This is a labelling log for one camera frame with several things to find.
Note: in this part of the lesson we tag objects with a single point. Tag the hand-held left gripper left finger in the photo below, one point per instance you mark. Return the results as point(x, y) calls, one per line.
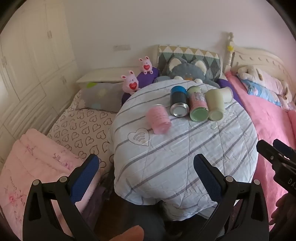
point(84, 179)

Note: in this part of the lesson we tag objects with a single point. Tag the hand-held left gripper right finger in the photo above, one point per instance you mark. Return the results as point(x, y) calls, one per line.
point(208, 179)

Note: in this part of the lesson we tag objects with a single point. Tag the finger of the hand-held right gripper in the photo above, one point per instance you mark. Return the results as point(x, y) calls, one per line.
point(266, 149)
point(285, 149)

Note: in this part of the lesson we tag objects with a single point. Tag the cream cup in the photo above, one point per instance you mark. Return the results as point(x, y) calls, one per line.
point(215, 104)

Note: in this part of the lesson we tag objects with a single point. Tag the white cup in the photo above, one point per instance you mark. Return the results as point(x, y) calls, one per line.
point(227, 93)

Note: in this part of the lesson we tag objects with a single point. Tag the green cup with pink label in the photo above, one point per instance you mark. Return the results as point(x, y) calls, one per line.
point(197, 104)

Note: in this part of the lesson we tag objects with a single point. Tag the blue and black cup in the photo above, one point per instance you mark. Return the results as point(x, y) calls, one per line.
point(178, 100)

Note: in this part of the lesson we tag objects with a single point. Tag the person's right hand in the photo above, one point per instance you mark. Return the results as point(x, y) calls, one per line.
point(281, 208)

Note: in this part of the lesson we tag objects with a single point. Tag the person's left hand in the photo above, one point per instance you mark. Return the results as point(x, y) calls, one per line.
point(129, 234)

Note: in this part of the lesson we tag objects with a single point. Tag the pink bedspread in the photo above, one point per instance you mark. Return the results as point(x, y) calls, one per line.
point(266, 125)

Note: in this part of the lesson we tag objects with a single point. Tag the striped white quilt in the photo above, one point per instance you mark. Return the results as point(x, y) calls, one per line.
point(182, 153)

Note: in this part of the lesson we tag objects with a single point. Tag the folded pink floral quilt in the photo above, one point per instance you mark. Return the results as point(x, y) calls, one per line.
point(34, 169)

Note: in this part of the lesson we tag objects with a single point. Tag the heart print bedsheet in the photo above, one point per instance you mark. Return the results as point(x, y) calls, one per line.
point(84, 126)

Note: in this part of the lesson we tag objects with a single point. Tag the blue cartoon pillow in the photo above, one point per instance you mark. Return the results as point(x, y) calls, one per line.
point(263, 91)

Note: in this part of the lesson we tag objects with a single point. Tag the white plush toy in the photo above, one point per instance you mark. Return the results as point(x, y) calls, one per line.
point(261, 76)

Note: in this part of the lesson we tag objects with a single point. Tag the purple cushion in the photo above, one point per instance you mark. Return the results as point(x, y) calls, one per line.
point(148, 76)
point(227, 84)

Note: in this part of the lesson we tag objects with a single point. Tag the grey polka dot pillow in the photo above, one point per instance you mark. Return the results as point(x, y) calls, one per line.
point(101, 96)

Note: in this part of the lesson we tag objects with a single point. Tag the cream bed headboard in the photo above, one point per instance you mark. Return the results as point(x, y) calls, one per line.
point(261, 58)

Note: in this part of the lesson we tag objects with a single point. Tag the cream bedpost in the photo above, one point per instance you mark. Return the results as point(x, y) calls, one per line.
point(229, 52)

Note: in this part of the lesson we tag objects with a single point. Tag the pink bunny plush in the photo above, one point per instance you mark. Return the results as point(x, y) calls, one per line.
point(130, 83)
point(146, 66)

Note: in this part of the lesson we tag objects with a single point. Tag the white low headboard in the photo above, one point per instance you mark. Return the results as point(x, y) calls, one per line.
point(101, 74)

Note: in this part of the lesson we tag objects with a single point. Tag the diamond pattern pillow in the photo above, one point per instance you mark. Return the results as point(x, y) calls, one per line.
point(208, 56)

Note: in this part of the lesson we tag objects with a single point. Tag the grey cat plush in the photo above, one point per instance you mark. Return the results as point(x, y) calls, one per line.
point(185, 70)

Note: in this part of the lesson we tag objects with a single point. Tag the white wardrobe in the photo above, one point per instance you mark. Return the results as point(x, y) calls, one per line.
point(30, 64)

